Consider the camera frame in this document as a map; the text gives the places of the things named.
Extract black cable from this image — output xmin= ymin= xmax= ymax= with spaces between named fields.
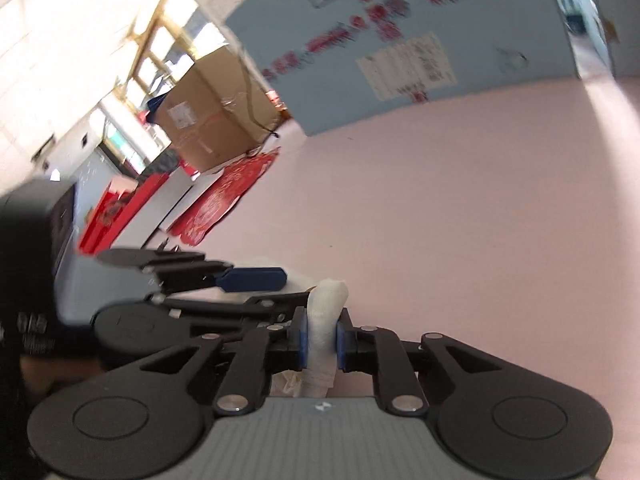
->
xmin=237 ymin=54 xmax=279 ymax=139

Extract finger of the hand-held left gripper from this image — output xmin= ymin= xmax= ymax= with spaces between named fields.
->
xmin=150 ymin=291 xmax=313 ymax=335
xmin=97 ymin=248 xmax=288 ymax=294

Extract red paper cutout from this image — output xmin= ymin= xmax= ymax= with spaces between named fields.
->
xmin=169 ymin=148 xmax=282 ymax=247

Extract brown cardboard box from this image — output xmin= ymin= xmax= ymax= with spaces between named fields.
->
xmin=154 ymin=44 xmax=287 ymax=174

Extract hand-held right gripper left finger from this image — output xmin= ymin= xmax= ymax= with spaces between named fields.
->
xmin=142 ymin=306 xmax=308 ymax=416

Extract white printed paper sheet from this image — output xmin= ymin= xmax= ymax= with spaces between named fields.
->
xmin=355 ymin=31 xmax=459 ymax=102

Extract white flat board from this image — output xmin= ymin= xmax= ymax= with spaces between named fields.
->
xmin=141 ymin=169 xmax=197 ymax=249

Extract red gift boxes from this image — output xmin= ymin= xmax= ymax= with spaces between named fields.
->
xmin=76 ymin=174 xmax=172 ymax=257

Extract white cloth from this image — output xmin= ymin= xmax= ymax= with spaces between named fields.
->
xmin=235 ymin=255 xmax=351 ymax=402

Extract light blue side panel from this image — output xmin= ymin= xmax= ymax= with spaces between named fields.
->
xmin=579 ymin=0 xmax=640 ymax=80

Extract dark blue cloth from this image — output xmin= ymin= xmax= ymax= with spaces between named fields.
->
xmin=146 ymin=90 xmax=174 ymax=124

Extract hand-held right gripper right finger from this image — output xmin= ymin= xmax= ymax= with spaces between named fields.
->
xmin=336 ymin=308 xmax=504 ymax=416

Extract large blue box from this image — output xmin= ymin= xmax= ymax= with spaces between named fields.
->
xmin=224 ymin=0 xmax=585 ymax=137

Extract black wire hook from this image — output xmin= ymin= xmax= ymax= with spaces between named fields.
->
xmin=494 ymin=46 xmax=529 ymax=70

